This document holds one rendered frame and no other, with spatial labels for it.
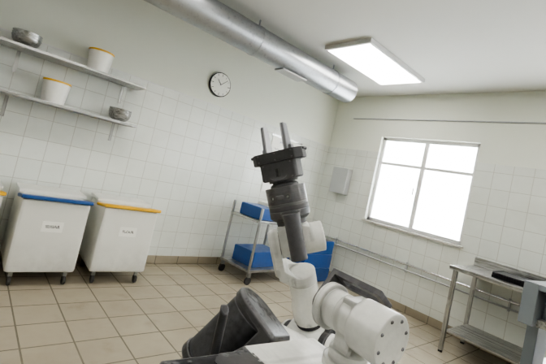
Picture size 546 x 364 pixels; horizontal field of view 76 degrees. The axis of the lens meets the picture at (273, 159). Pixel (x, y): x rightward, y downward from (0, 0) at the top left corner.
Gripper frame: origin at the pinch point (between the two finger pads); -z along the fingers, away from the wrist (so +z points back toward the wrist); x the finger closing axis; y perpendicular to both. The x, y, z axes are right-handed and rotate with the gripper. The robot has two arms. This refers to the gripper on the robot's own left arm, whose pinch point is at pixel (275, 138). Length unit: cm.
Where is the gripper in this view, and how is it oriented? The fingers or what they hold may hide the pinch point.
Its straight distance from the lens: 79.2
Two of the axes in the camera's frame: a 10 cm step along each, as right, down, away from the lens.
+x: 9.0, -2.1, -3.9
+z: 1.9, 9.8, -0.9
